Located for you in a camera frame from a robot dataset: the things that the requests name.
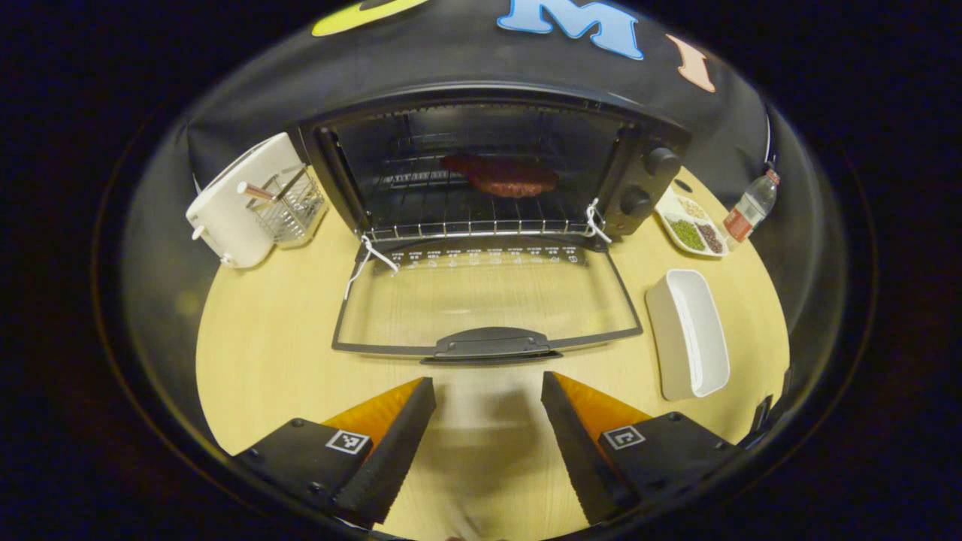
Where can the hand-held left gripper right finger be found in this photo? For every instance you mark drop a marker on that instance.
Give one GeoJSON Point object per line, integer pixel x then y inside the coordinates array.
{"type": "Point", "coordinates": [579, 458]}

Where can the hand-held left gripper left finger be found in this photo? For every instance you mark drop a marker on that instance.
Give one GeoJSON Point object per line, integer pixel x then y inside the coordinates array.
{"type": "Point", "coordinates": [391, 458]}

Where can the black electric oven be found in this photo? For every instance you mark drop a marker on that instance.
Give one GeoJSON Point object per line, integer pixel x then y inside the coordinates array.
{"type": "Point", "coordinates": [646, 188]}

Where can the red meat piece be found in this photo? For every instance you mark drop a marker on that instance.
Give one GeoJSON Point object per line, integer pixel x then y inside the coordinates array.
{"type": "Point", "coordinates": [503, 179]}

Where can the white rectangular dish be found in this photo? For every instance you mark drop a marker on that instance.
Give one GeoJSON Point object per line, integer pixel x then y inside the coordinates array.
{"type": "Point", "coordinates": [695, 330]}

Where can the white divided bean plate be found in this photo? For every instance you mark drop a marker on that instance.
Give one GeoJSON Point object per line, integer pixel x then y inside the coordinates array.
{"type": "Point", "coordinates": [691, 225]}

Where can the clear plastic bottle red label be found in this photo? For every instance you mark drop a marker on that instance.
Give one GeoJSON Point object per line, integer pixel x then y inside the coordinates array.
{"type": "Point", "coordinates": [748, 210]}

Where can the small black disc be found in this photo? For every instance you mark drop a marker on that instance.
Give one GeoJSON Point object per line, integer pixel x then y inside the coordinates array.
{"type": "Point", "coordinates": [682, 185]}

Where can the white countertop appliance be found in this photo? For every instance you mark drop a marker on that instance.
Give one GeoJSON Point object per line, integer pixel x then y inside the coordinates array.
{"type": "Point", "coordinates": [233, 218]}

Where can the black backdrop cloth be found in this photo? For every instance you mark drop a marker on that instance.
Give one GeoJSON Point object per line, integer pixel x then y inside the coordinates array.
{"type": "Point", "coordinates": [466, 52]}

